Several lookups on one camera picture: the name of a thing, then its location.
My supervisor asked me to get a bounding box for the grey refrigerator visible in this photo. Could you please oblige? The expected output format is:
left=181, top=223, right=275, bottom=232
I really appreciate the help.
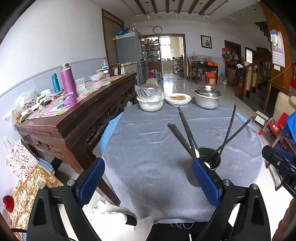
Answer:
left=113, top=30, right=148, bottom=85

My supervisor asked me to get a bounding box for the round wall clock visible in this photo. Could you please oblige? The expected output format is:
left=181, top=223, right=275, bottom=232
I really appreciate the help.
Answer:
left=152, top=26, right=163, bottom=35

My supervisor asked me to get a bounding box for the clear plastic cup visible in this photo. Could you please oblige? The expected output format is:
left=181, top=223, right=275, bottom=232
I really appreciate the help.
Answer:
left=75, top=77, right=85, bottom=92

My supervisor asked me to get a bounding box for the wall calendar poster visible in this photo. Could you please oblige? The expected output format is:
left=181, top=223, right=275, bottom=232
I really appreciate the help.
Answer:
left=270, top=30, right=285, bottom=68

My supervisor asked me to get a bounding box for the grey table cloth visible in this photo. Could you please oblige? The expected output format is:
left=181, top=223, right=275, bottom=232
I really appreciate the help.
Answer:
left=102, top=103, right=263, bottom=223

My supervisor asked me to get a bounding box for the white step stool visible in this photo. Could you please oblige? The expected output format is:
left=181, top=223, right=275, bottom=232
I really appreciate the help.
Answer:
left=253, top=110, right=269, bottom=127

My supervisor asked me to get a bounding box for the purple thermos lid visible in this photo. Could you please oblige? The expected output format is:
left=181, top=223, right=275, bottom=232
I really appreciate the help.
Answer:
left=62, top=91, right=77, bottom=106

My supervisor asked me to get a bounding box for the foil covered food dish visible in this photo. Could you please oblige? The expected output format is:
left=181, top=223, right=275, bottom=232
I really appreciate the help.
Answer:
left=165, top=93, right=192, bottom=108

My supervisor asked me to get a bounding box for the black utensil holder cup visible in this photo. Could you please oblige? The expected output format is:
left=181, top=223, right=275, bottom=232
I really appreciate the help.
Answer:
left=199, top=147, right=221, bottom=171

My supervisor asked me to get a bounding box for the dark dining table in background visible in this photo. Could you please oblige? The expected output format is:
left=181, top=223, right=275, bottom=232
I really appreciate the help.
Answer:
left=191, top=61, right=219, bottom=85

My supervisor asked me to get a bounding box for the aluminium pot with lid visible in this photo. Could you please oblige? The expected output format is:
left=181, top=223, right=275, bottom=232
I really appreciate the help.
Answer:
left=193, top=85, right=222, bottom=109

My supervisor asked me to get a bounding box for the purple thermos bottle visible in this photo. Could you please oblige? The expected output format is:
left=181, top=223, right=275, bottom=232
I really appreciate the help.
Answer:
left=60, top=63, right=78, bottom=98

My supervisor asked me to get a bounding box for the dark chopstick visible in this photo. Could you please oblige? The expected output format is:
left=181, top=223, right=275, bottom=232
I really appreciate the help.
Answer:
left=167, top=122, right=197, bottom=159
left=219, top=103, right=237, bottom=158
left=178, top=107, right=199, bottom=152
left=171, top=123, right=199, bottom=159
left=205, top=118, right=251, bottom=161

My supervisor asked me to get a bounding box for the teal thermos bottle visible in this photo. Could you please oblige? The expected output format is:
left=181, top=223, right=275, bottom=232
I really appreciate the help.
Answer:
left=51, top=73, right=61, bottom=93

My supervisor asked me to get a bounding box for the white bowl with plastic bag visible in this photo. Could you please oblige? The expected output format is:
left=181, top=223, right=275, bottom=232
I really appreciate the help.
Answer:
left=134, top=84, right=165, bottom=112

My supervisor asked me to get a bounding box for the framed wall picture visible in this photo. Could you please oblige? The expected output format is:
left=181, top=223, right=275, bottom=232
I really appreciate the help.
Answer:
left=201, top=35, right=212, bottom=49

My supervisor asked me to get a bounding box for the carved dark wooden sideboard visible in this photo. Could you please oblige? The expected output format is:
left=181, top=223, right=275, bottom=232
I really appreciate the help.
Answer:
left=14, top=72, right=139, bottom=207

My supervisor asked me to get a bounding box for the red child chair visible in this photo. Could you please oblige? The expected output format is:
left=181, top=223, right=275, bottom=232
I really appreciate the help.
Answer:
left=258, top=113, right=289, bottom=137

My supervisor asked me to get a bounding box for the clear bottle with red cap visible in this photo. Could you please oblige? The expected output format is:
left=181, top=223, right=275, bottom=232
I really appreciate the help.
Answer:
left=102, top=57, right=109, bottom=74

